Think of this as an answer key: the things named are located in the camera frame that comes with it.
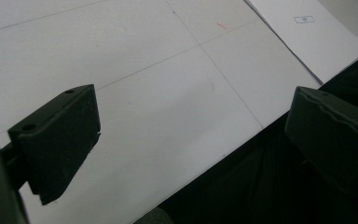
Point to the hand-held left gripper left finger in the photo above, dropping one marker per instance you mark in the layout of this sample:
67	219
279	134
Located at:
59	143

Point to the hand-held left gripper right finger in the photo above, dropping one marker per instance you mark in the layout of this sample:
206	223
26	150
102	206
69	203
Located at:
335	140

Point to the white paper sheet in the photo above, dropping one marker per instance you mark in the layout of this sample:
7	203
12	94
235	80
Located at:
317	40

